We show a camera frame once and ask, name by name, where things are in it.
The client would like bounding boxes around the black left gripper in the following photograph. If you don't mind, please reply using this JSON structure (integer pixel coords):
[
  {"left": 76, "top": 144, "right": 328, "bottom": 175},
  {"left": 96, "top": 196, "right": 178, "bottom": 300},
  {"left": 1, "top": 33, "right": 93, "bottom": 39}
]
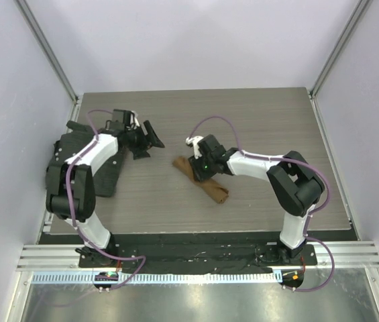
[{"left": 125, "top": 121, "right": 164, "bottom": 160}]

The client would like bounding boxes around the brown cloth napkin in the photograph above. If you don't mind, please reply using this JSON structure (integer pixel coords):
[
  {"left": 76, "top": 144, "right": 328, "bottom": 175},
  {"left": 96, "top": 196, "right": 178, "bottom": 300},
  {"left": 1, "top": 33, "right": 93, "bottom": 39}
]
[{"left": 172, "top": 156, "right": 229, "bottom": 204}]

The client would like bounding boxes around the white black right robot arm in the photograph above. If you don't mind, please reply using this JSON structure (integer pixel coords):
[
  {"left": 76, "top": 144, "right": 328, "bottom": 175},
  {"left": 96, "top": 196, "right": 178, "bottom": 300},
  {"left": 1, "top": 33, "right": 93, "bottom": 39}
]
[{"left": 185, "top": 134, "right": 325, "bottom": 265}]

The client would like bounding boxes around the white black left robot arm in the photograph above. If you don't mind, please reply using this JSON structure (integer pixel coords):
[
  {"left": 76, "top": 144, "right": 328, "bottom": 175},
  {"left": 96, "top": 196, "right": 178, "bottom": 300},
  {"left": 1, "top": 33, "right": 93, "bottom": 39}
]
[{"left": 46, "top": 109, "right": 164, "bottom": 268}]

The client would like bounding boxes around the dark striped folded shirt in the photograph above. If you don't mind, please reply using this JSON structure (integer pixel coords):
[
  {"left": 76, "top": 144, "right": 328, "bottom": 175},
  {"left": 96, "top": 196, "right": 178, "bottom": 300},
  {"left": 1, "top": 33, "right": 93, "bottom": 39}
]
[{"left": 44, "top": 121, "right": 129, "bottom": 199}]

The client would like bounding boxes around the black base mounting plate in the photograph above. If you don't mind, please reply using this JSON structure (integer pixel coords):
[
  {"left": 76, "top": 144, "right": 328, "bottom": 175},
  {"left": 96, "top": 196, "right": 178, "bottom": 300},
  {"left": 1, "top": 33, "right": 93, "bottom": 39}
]
[{"left": 78, "top": 231, "right": 318, "bottom": 274}]

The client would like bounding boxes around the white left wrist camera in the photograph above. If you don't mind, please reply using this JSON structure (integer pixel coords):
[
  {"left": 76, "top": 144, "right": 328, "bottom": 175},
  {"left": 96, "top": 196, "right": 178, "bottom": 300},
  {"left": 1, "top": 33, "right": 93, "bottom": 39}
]
[{"left": 129, "top": 111, "right": 140, "bottom": 129}]

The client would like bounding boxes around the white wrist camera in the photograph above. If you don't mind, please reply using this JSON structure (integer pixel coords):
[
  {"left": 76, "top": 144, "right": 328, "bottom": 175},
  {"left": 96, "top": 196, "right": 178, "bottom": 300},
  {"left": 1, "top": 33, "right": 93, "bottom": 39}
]
[
  {"left": 129, "top": 111, "right": 140, "bottom": 129},
  {"left": 185, "top": 136, "right": 203, "bottom": 159}
]

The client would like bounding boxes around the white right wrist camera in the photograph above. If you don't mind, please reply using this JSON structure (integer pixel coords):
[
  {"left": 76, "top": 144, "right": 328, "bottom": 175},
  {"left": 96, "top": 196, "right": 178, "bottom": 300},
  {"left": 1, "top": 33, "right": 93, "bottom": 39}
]
[{"left": 185, "top": 136, "right": 203, "bottom": 159}]

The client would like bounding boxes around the left aluminium corner post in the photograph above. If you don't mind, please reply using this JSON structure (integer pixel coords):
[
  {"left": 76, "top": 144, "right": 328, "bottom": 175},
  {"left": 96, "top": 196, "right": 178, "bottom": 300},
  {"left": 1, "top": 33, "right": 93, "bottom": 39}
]
[{"left": 14, "top": 0, "right": 78, "bottom": 103}]

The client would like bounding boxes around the aluminium corner post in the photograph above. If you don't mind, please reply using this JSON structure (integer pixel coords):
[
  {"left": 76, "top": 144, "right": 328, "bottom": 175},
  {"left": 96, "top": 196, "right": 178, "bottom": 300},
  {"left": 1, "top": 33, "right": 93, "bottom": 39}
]
[
  {"left": 14, "top": 0, "right": 78, "bottom": 103},
  {"left": 309, "top": 0, "right": 374, "bottom": 98}
]

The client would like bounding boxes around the aluminium frame rail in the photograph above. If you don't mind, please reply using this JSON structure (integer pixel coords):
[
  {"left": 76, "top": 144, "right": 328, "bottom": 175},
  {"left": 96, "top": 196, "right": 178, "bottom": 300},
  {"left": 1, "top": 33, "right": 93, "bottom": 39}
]
[{"left": 16, "top": 241, "right": 379, "bottom": 272}]

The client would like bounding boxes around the white slotted cable duct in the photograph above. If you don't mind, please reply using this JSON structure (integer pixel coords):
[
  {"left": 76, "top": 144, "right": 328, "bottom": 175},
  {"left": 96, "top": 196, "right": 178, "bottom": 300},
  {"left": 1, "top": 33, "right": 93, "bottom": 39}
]
[{"left": 32, "top": 270, "right": 282, "bottom": 285}]

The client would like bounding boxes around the right aluminium corner post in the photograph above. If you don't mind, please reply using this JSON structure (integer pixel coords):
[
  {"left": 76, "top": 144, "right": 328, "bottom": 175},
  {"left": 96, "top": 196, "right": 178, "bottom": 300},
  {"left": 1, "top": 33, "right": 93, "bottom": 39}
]
[{"left": 309, "top": 0, "right": 374, "bottom": 98}]

